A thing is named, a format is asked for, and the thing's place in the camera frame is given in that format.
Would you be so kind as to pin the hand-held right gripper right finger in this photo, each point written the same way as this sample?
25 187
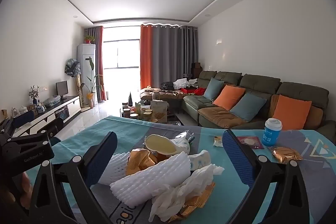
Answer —
236 158

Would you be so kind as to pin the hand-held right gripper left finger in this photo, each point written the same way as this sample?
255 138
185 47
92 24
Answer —
101 161

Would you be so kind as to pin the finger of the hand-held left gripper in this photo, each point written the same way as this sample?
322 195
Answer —
54 127
23 119

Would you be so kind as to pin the white tissue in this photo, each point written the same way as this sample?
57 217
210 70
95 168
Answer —
183 187

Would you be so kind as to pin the person's left hand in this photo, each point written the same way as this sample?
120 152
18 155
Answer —
25 182

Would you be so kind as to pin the white lidded jar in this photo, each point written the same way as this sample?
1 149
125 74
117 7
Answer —
22 109

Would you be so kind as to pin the clear glass ornament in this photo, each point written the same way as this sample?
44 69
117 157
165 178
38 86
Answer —
14 111

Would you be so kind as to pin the white black TV cabinet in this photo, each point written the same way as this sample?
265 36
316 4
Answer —
52 115

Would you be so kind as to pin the white foam fruit net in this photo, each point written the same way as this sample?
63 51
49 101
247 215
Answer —
157 176
115 169

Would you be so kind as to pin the black built-in appliance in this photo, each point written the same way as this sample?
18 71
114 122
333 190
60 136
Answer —
61 111

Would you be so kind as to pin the blue white porcelain jar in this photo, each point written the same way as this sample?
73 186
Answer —
40 108

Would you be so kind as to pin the yellow printed box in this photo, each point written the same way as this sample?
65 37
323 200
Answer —
4 112

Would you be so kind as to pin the red pink flat packet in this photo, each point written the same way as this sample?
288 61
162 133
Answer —
249 141

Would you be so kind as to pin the small white yellow packet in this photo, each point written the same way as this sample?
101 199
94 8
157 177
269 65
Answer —
218 141

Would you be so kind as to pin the clear plastic bag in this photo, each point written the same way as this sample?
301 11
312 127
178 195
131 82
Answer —
52 101

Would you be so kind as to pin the plant in blue vase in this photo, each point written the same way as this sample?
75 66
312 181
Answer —
34 94

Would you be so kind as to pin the rattan floor stand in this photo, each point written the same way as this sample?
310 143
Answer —
83 108

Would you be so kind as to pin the gold foil wrapper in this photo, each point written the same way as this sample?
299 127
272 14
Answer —
197 201
139 163
286 154

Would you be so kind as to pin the teal grey printed tablecloth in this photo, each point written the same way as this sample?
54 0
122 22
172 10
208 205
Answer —
126 129

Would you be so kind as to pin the black monitor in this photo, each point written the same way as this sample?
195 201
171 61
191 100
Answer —
61 87

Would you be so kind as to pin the blue white lidded cup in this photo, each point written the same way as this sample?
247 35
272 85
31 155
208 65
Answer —
271 134

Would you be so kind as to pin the blue cushion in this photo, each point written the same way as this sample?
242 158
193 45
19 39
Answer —
214 88
248 108

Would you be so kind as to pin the silver foil wrapper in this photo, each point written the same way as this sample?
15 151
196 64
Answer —
187 134

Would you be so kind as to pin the tall plant in yellow pot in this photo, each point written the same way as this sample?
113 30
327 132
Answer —
92 82

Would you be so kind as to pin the cloth covered fan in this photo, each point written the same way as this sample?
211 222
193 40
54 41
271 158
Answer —
72 67

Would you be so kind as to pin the orange cushion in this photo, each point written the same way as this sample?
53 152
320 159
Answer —
228 96
292 111

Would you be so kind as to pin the green sofa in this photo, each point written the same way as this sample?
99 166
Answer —
199 103

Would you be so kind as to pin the dark glass coffee table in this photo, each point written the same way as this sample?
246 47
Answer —
174 117

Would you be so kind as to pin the kraft paper snack bag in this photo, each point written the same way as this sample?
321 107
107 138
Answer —
158 111

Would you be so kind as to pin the narrow grey orange curtain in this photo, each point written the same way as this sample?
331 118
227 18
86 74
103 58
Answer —
97 64

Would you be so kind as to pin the red cloth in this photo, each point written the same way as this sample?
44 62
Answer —
198 91

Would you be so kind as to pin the white standing air conditioner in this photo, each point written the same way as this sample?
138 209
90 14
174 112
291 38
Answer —
88 52

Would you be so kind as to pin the brown leather ottoman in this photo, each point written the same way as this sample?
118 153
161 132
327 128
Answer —
157 92

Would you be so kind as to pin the pile of white clothes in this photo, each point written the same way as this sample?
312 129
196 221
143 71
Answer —
183 82

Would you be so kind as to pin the small potted plant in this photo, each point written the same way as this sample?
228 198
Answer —
89 38

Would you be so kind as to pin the stacked cardboard boxes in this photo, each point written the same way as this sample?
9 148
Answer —
195 69

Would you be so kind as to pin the window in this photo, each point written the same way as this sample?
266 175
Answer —
120 53

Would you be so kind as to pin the black bag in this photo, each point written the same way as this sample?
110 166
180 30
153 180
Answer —
166 85

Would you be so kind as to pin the wide orange grey curtain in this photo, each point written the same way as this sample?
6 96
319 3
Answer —
168 56

